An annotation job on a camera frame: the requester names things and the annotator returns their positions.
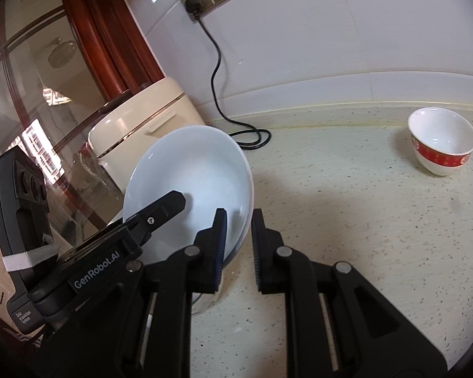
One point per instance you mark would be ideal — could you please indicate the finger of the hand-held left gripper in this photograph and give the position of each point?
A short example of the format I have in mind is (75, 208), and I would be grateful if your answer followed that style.
(163, 206)

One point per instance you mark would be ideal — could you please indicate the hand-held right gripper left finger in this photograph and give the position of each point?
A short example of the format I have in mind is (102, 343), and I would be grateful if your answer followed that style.
(220, 246)

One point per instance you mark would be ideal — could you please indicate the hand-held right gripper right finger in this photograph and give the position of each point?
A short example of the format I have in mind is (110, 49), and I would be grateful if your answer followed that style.
(258, 252)

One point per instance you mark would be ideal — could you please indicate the large white bowl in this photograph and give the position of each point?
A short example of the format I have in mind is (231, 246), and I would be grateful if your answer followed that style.
(189, 173)

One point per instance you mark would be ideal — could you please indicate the cream rice cooker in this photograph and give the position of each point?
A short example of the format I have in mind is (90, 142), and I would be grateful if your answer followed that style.
(153, 106)

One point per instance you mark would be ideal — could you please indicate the small red and white bowl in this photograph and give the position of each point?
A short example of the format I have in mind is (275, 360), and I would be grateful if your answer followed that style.
(443, 134)

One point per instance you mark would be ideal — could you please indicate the red wooden door frame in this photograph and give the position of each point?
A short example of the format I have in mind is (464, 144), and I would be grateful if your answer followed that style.
(102, 27)

